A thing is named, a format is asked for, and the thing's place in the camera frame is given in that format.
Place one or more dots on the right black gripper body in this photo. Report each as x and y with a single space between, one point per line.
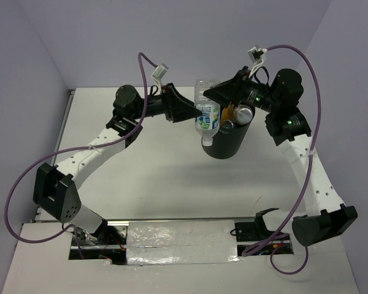
251 92

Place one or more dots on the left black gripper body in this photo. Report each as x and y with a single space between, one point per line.
166 101

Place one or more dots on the orange juice bottle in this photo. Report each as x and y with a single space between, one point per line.
228 114

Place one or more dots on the clear square plastic bottle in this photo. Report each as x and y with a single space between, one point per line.
243 115

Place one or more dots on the clear bottle green label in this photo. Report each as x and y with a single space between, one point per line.
208 123

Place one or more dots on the clear bottle blue cap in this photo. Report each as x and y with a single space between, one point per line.
226 127

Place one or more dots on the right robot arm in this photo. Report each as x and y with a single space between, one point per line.
327 215

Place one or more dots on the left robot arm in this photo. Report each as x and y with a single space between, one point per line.
56 186

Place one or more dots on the black round bin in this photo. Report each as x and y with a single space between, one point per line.
226 146

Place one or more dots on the silver foil tape patch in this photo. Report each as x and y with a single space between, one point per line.
181 242

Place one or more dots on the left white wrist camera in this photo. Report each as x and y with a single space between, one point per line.
158 74

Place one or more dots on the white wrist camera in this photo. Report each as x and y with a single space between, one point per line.
158 74
257 56

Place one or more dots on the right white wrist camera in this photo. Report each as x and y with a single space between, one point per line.
257 56

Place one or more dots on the aluminium mounting rail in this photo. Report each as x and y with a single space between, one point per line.
82 246

